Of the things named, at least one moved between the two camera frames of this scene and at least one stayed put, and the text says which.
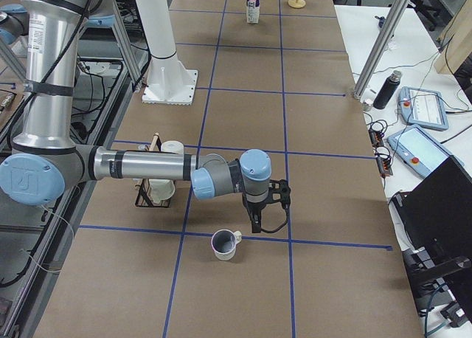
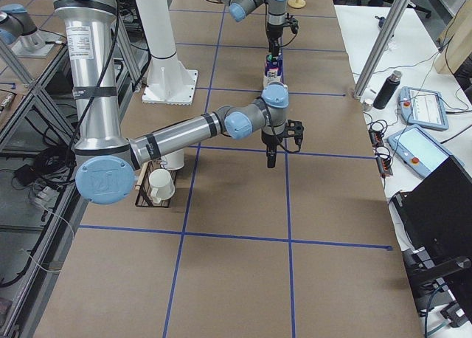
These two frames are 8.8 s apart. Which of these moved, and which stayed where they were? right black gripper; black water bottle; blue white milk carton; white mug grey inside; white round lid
Moved: white mug grey inside; right black gripper; blue white milk carton
Stayed: black water bottle; white round lid
